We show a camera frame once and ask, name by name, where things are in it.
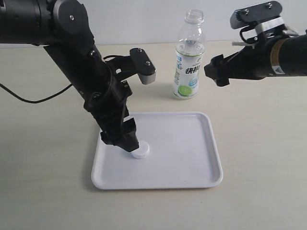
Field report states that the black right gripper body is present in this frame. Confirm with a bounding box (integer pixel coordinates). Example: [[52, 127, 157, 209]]
[[223, 26, 288, 80]]

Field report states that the clear labelled drink bottle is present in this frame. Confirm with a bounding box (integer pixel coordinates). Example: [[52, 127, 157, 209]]
[[173, 9, 206, 100]]

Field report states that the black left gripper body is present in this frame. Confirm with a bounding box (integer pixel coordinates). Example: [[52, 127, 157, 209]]
[[84, 80, 132, 134]]

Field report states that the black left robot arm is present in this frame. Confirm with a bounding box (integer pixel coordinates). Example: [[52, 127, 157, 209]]
[[0, 0, 149, 152]]

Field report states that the white rectangular plastic tray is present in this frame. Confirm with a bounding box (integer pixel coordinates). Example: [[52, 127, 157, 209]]
[[91, 112, 224, 190]]

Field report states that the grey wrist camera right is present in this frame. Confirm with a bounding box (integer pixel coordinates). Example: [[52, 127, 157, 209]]
[[230, 0, 283, 30]]

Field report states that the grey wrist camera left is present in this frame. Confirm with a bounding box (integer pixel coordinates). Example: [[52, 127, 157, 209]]
[[130, 48, 156, 85]]

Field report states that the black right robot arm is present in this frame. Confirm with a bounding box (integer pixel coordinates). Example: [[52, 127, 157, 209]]
[[204, 24, 307, 87]]

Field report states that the white bottle cap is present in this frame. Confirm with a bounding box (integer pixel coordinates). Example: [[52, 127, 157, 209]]
[[131, 140, 150, 159]]

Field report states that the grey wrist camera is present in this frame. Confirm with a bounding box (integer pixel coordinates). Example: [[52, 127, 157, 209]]
[[230, 0, 283, 30], [130, 48, 156, 85]]

